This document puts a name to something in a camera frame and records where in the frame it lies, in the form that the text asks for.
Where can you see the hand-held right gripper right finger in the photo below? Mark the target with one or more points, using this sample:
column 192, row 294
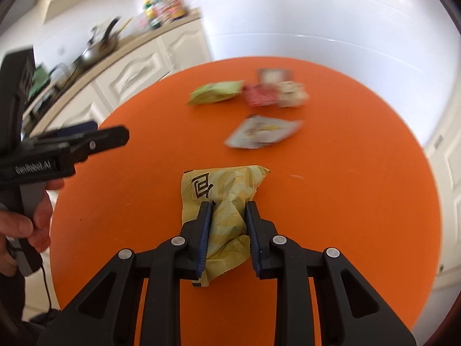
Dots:
column 252, row 241

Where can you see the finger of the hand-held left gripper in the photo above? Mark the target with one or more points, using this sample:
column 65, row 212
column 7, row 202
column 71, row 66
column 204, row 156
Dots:
column 77, row 129
column 104, row 138

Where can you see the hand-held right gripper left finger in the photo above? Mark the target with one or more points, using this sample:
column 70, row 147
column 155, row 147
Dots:
column 205, row 239

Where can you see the yellow striped snack wrapper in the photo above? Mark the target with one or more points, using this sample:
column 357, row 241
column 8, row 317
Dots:
column 227, row 194

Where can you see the person's left hand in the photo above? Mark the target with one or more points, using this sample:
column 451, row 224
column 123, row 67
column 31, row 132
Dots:
column 43, row 223

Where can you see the green cloth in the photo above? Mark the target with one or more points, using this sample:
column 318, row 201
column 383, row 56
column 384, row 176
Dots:
column 39, row 79

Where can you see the white kitchen cabinet counter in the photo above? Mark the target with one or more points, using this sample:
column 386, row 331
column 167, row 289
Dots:
column 144, row 65

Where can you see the round orange table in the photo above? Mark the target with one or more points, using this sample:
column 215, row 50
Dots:
column 342, row 187

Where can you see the white yellow snack wrapper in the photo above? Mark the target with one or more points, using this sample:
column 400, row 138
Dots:
column 263, row 131

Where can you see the green snack wrapper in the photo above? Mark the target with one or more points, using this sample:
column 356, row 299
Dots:
column 216, row 92

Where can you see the group of colourful condiment bottles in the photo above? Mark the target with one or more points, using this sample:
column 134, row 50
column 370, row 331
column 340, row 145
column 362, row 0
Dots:
column 165, row 7

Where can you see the red snack wrapper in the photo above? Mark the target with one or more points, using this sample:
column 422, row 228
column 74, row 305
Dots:
column 261, row 94

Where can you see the beige snack wrapper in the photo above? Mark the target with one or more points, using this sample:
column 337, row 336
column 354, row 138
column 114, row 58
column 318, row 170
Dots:
column 293, row 93

